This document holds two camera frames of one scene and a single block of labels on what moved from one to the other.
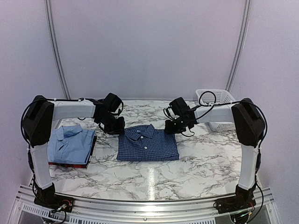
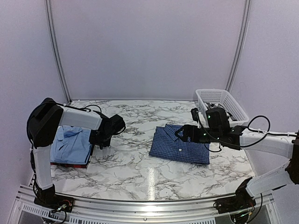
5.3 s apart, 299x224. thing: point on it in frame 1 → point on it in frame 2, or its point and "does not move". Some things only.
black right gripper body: [179, 127] → [212, 136]
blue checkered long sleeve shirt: [145, 143] → [167, 144]
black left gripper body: [110, 125] → [99, 139]
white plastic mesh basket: [205, 97] does not move
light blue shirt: [70, 144] does not move
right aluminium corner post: [244, 32] does not move
